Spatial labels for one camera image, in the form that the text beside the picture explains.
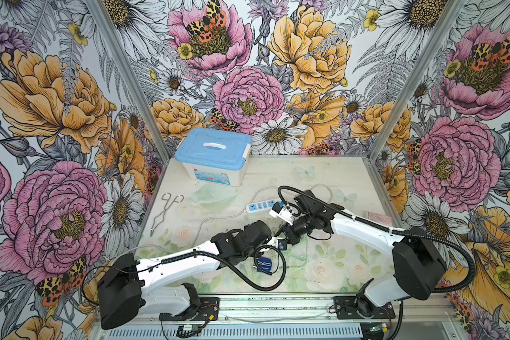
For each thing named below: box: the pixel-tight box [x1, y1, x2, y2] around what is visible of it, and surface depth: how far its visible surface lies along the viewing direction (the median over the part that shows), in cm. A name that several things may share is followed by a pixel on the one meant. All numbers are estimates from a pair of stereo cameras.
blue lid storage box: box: [174, 127, 253, 187], surface depth 105 cm
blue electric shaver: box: [256, 256, 273, 273], surface depth 84 cm
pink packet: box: [366, 211, 394, 227], surface depth 96 cm
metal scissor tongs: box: [150, 192, 185, 237], surface depth 101 cm
